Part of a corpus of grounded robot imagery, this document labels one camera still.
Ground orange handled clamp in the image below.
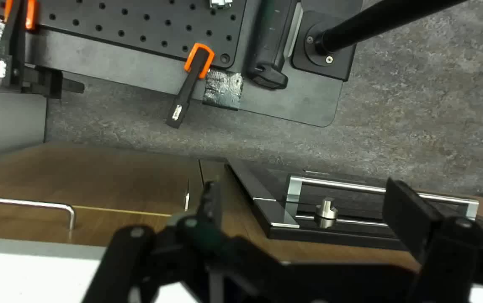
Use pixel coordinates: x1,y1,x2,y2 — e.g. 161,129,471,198
167,43,215,129
0,0,86,100

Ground black metal camera mount plate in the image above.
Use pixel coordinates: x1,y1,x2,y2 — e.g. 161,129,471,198
225,159,481,251

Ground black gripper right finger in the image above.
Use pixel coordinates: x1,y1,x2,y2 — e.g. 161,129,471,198
382,179,483,303

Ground black perforated breadboard plate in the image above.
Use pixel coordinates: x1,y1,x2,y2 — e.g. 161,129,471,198
0,0,249,71

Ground black tripod pole with base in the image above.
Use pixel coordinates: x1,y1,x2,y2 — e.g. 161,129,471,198
291,0,464,81

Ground silver cabinet drawer handle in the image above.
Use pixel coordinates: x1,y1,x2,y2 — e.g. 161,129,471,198
0,198,77,240

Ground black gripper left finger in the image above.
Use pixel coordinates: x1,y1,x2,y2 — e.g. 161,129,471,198
82,182,222,303

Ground wooden cabinet front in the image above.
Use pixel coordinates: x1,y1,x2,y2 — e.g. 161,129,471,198
0,142,483,275

